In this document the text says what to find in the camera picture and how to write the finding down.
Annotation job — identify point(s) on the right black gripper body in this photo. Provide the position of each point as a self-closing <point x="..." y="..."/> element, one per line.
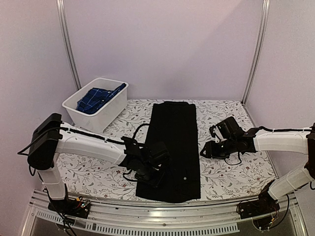
<point x="223" y="152"/>

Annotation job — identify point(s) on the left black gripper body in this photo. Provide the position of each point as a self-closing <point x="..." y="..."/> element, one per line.
<point x="146" y="176"/>

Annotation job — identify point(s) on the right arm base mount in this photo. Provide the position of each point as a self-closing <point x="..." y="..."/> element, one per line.
<point x="262" y="205"/>

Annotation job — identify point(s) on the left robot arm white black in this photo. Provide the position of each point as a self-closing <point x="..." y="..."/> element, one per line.
<point x="54" y="136"/>

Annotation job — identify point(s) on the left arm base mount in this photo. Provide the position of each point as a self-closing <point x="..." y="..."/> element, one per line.
<point x="73" y="207"/>

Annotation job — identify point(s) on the floral patterned tablecloth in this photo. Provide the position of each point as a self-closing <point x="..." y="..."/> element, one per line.
<point x="239" y="176"/>

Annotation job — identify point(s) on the aluminium front rail frame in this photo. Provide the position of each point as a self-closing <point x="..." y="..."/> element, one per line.
<point x="108" y="217"/>

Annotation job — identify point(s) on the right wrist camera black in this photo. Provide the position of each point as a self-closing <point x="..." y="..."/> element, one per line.
<point x="226" y="129"/>

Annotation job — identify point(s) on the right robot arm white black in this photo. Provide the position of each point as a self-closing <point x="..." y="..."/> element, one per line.
<point x="292" y="140"/>

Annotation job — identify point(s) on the aluminium corner post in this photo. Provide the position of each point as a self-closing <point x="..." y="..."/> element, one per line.
<point x="257" y="51"/>
<point x="67" y="43"/>

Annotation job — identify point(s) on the white plastic bin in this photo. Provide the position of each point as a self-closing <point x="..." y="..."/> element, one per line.
<point x="98" y="121"/>

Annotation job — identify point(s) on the blue plaid shirt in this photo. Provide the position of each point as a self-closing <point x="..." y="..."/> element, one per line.
<point x="96" y="98"/>

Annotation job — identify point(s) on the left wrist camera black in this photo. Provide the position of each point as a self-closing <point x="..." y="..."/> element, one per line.
<point x="158" y="154"/>

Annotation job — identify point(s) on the black long sleeve shirt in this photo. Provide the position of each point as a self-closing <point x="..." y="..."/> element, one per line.
<point x="174" y="123"/>

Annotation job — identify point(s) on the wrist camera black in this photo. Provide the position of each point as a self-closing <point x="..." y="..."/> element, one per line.
<point x="226" y="129"/>
<point x="158" y="154"/>

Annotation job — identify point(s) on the left aluminium corner post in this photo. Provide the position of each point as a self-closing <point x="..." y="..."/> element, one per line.
<point x="67" y="43"/>

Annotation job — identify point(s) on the right aluminium corner post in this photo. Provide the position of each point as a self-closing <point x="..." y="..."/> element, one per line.
<point x="257" y="51"/>

